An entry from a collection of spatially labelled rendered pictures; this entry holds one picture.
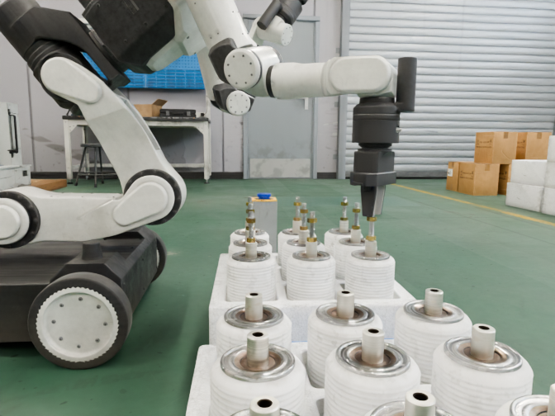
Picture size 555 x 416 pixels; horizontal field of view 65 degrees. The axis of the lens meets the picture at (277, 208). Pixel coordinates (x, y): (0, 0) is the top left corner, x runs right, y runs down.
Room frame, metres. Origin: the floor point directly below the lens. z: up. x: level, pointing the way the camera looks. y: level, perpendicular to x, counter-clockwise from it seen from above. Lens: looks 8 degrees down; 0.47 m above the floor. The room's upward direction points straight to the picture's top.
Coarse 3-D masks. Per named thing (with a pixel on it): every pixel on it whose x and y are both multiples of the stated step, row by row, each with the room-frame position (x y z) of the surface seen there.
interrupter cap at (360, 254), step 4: (352, 252) 0.86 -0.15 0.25; (356, 252) 0.87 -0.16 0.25; (360, 252) 0.87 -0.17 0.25; (364, 252) 0.87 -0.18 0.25; (376, 252) 0.87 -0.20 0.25; (380, 252) 0.87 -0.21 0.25; (384, 252) 0.86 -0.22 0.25; (352, 256) 0.84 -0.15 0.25; (356, 256) 0.83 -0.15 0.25; (360, 256) 0.83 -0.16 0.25; (364, 256) 0.85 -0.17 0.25; (376, 256) 0.85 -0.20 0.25; (380, 256) 0.84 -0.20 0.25; (384, 256) 0.84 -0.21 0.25; (388, 256) 0.83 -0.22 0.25; (368, 260) 0.81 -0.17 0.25; (372, 260) 0.81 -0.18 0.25; (376, 260) 0.81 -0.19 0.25; (380, 260) 0.81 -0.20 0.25
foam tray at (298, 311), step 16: (224, 256) 1.11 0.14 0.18; (272, 256) 1.11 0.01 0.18; (224, 272) 0.96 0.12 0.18; (224, 288) 0.85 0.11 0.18; (336, 288) 0.86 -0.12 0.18; (400, 288) 0.86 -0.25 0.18; (224, 304) 0.77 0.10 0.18; (240, 304) 0.77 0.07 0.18; (272, 304) 0.77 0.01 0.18; (288, 304) 0.77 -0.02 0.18; (304, 304) 0.77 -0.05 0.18; (320, 304) 0.77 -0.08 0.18; (368, 304) 0.77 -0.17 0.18; (384, 304) 0.78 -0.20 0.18; (400, 304) 0.78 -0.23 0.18; (304, 320) 0.76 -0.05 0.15; (384, 320) 0.77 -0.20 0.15; (304, 336) 0.76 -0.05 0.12; (384, 336) 0.77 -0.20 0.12
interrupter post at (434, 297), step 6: (432, 288) 0.56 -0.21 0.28; (426, 294) 0.55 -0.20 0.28; (432, 294) 0.54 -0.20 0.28; (438, 294) 0.54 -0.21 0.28; (426, 300) 0.55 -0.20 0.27; (432, 300) 0.54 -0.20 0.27; (438, 300) 0.54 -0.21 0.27; (426, 306) 0.55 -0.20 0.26; (432, 306) 0.54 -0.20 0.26; (438, 306) 0.54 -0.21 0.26; (426, 312) 0.55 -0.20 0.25; (432, 312) 0.54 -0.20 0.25; (438, 312) 0.54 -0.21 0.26
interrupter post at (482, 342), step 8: (472, 328) 0.44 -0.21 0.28; (480, 328) 0.44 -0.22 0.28; (488, 328) 0.44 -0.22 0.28; (472, 336) 0.44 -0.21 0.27; (480, 336) 0.43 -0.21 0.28; (488, 336) 0.43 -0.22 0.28; (472, 344) 0.43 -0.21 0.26; (480, 344) 0.43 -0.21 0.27; (488, 344) 0.43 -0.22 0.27; (472, 352) 0.43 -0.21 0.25; (480, 352) 0.43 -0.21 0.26; (488, 352) 0.43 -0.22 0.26
